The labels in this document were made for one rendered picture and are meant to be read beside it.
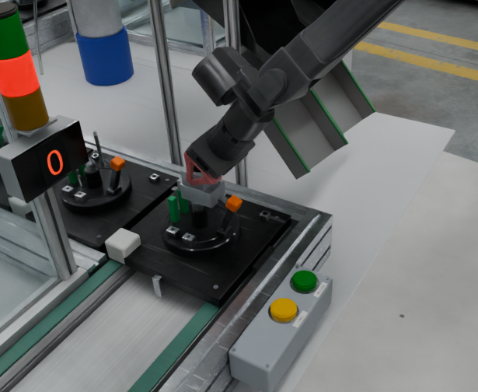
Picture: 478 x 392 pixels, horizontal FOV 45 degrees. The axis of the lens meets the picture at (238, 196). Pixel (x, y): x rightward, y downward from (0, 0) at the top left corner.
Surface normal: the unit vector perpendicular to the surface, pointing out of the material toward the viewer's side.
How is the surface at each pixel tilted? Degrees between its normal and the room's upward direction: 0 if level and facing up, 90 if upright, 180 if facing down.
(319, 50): 61
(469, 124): 0
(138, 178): 0
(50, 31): 90
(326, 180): 0
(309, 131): 45
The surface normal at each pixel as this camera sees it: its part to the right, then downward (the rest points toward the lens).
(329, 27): -0.40, 0.15
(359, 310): -0.05, -0.80
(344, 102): 0.48, -0.30
